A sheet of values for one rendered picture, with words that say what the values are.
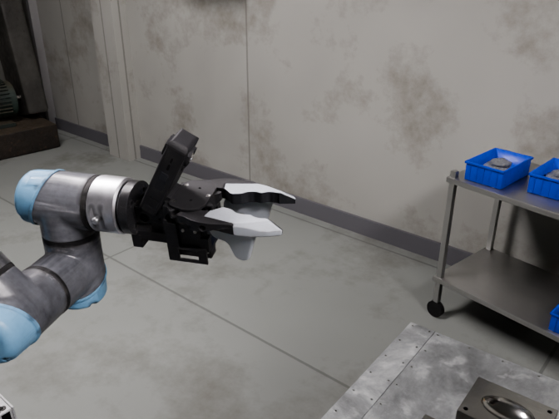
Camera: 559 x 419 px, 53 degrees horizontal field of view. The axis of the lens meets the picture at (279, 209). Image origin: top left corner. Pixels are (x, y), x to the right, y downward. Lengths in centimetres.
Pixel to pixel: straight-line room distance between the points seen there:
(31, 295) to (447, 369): 105
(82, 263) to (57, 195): 10
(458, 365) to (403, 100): 215
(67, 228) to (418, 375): 96
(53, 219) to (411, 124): 282
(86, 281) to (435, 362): 96
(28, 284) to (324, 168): 323
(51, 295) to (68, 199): 12
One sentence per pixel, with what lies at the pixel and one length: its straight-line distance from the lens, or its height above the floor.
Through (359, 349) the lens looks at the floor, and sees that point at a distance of 279.
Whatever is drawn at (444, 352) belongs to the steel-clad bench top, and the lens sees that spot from 154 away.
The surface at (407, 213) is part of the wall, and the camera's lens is 359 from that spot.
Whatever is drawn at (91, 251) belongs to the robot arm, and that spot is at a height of 137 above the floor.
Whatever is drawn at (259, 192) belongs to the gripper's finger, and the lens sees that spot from 70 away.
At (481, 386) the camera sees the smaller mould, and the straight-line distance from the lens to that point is 137.
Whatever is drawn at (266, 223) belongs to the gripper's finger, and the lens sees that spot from 64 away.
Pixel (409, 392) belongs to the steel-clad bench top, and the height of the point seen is 80.
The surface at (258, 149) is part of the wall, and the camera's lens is 420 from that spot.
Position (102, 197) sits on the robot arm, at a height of 146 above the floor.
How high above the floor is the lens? 174
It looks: 25 degrees down
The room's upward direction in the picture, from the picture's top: straight up
